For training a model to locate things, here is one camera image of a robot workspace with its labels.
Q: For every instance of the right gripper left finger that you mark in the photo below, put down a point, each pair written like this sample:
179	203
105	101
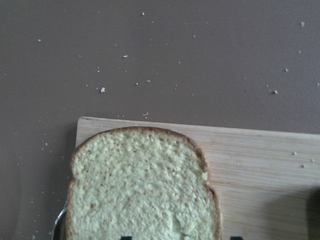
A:
126	238

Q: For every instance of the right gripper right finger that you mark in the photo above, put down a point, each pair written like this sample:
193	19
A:
236	238

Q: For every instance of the bread slice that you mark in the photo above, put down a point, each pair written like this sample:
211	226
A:
146	183

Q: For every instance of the wooden cutting board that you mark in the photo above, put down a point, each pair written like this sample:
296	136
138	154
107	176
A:
267	182

